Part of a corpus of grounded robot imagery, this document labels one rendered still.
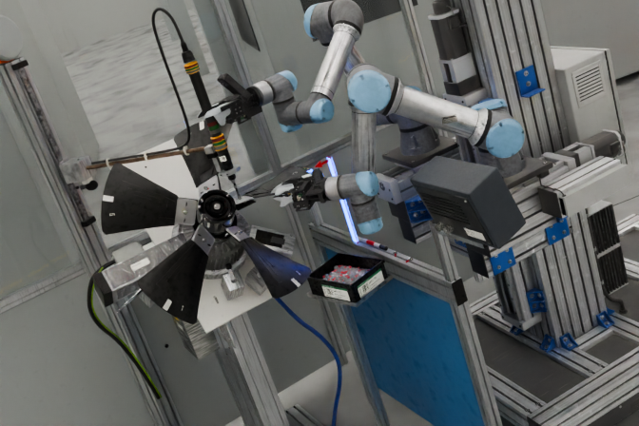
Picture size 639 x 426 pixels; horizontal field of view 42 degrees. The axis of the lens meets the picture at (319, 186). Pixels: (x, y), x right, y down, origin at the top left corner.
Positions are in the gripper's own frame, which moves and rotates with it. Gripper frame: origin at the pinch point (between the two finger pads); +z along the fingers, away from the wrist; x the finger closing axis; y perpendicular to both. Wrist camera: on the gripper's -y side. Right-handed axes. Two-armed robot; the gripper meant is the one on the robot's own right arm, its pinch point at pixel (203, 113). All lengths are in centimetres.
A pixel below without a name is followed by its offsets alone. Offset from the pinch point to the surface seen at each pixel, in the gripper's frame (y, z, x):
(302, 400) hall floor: 149, -30, 59
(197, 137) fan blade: 10.6, -4.6, 18.4
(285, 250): 51, -8, -7
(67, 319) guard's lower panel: 68, 43, 80
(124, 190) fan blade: 14.8, 27.4, 15.1
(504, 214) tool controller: 37, -25, -88
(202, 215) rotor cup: 28.0, 14.1, -3.0
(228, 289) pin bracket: 55, 13, -1
